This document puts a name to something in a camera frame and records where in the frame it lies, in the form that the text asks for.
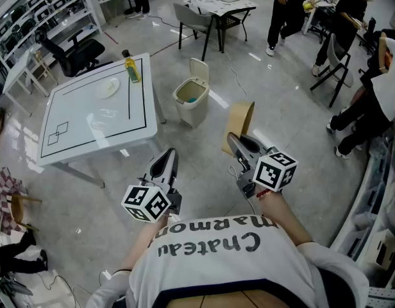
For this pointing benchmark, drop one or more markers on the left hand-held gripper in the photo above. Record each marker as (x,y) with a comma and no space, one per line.
(146,204)

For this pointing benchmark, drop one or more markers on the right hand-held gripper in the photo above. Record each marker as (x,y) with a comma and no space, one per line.
(274,172)

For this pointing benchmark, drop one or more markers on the brown cardboard piece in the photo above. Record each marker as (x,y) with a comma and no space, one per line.
(236,117)

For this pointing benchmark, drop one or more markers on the beige trash bin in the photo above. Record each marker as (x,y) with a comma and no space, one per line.
(197,111)

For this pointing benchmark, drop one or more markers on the person's right forearm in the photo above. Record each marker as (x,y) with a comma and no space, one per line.
(284,213)

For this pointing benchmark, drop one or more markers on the person's left forearm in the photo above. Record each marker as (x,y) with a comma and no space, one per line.
(143,242)

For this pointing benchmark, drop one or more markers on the teal item in bin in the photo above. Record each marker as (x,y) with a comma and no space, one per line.
(192,100)

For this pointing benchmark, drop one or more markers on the white table with black lines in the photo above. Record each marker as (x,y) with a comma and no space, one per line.
(95,124)

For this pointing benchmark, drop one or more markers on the white plate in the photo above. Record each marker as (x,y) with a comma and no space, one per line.
(107,88)

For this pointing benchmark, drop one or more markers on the yellow oil bottle black cap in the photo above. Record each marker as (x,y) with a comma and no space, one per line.
(132,69)

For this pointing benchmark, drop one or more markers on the person's white printed shirt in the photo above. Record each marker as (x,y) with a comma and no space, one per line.
(216,268)

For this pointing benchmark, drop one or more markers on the grey chair black legs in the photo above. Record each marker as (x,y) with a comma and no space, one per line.
(191,16)
(337,48)

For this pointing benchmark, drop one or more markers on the white storage rack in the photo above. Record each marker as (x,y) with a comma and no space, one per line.
(370,201)

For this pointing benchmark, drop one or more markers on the black office chair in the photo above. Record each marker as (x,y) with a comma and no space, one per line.
(79,56)

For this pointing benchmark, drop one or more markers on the patterned table black legs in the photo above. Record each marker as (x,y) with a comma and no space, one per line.
(223,6)

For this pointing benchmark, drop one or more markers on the wooden stool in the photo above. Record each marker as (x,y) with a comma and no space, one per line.
(17,207)

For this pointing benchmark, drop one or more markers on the checked cloth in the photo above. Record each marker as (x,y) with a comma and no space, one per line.
(5,184)

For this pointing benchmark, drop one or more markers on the white shelf rack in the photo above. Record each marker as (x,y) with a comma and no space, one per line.
(66,22)

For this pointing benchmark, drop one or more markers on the small white desk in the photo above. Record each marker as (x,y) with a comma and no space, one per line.
(21,66)

